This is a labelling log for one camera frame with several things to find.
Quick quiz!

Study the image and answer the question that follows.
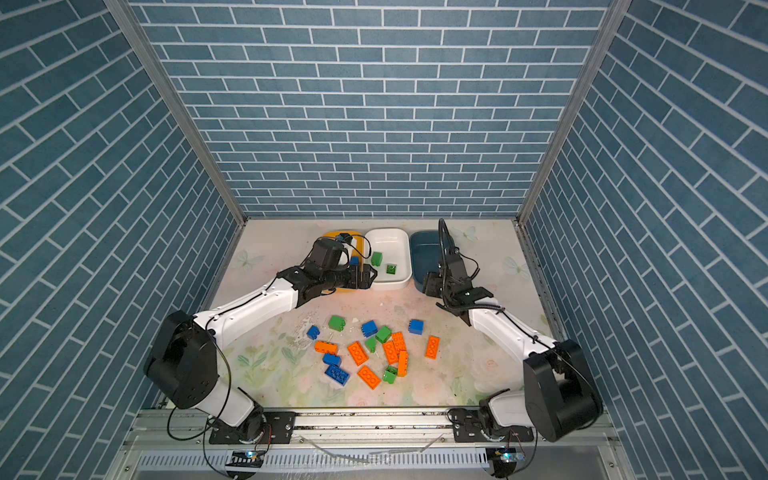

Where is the small blue lego lower left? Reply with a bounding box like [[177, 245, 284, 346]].
[[322, 353, 341, 366]]

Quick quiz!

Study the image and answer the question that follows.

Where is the green lego bottom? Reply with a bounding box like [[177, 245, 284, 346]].
[[382, 365, 398, 384]]

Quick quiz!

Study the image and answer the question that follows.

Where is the aluminium corner post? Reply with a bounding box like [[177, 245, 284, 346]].
[[104, 0, 247, 227], [517, 0, 631, 229]]

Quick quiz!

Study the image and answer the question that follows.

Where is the orange lego vertical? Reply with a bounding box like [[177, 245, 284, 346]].
[[425, 336, 440, 360]]

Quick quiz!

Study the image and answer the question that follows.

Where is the orange lego bottom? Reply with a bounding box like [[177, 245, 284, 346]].
[[357, 365, 381, 390]]

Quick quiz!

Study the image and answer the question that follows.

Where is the small blue lego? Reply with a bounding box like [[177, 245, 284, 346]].
[[307, 325, 320, 340], [322, 353, 341, 366]]

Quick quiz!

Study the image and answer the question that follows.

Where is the orange lego centre left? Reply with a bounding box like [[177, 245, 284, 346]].
[[347, 341, 369, 366]]

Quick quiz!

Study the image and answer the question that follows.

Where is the large blue lego bottom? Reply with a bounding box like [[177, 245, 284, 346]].
[[325, 365, 350, 386]]

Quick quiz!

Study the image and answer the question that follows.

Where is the right aluminium corner post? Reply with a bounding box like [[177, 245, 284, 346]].
[[517, 0, 631, 229]]

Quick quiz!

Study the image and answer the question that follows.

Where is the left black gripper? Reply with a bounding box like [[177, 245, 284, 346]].
[[319, 262, 379, 291]]

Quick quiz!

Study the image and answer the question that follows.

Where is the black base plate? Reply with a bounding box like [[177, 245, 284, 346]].
[[446, 407, 534, 443], [209, 411, 296, 445]]

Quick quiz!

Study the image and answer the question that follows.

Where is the circuit board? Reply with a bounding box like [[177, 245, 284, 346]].
[[225, 450, 266, 470], [486, 448, 526, 478]]

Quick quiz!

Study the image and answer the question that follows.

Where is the right circuit board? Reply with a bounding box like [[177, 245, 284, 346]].
[[486, 448, 526, 478]]

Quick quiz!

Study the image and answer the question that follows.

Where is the white vent grille strip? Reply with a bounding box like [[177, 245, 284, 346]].
[[136, 448, 489, 473]]

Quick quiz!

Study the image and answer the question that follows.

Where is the orange lego centre upper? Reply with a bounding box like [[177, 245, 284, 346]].
[[392, 332, 407, 352]]

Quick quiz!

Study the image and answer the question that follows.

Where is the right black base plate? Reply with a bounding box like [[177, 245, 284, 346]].
[[446, 407, 534, 443]]

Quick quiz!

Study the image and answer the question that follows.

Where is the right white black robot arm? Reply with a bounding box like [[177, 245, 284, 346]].
[[424, 219, 604, 442]]

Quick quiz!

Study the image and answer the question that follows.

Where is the left circuit board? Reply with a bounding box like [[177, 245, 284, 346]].
[[225, 450, 266, 470]]

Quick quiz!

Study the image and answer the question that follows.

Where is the left aluminium corner post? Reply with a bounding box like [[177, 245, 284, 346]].
[[104, 0, 247, 227]]

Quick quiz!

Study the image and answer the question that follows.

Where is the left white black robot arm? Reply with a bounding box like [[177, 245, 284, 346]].
[[144, 232, 378, 443]]

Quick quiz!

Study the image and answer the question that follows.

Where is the orange lego centre lower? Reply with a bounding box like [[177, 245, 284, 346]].
[[382, 341, 399, 365]]

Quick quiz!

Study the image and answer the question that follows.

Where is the dark teal plastic container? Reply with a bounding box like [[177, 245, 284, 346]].
[[410, 230, 460, 298]]

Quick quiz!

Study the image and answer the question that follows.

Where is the orange lego standing right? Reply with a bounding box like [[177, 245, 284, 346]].
[[397, 350, 409, 377]]

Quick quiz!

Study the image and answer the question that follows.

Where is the white plastic container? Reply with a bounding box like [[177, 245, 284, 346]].
[[365, 228, 413, 291]]

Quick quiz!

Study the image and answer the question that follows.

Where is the yellow plastic container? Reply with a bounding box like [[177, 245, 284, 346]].
[[323, 230, 368, 266]]

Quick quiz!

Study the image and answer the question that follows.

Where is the aluminium front rail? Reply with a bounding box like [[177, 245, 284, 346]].
[[122, 406, 619, 450]]

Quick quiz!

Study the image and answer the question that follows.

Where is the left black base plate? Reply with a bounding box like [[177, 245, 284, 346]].
[[209, 411, 296, 445]]

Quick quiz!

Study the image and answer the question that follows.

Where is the small blue lego far left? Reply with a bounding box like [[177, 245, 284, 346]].
[[307, 325, 320, 340]]

